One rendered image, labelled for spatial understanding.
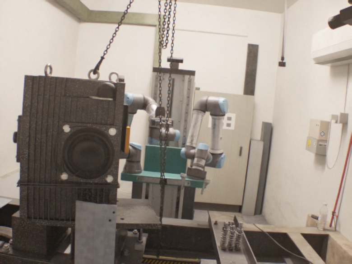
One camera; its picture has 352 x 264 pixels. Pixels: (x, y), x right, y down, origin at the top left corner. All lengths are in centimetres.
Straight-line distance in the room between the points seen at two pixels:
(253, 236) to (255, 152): 234
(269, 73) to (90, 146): 381
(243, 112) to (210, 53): 95
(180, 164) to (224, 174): 210
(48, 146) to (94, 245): 53
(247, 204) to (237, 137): 95
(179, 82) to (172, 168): 69
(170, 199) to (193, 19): 286
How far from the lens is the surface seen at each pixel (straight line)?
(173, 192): 300
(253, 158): 493
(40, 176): 183
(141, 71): 503
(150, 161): 287
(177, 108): 289
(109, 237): 169
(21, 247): 205
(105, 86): 175
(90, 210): 165
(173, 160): 285
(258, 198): 515
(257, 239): 276
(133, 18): 504
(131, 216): 197
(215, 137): 263
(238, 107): 482
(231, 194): 499
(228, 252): 222
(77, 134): 170
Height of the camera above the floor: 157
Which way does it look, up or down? 5 degrees down
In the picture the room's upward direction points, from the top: 5 degrees clockwise
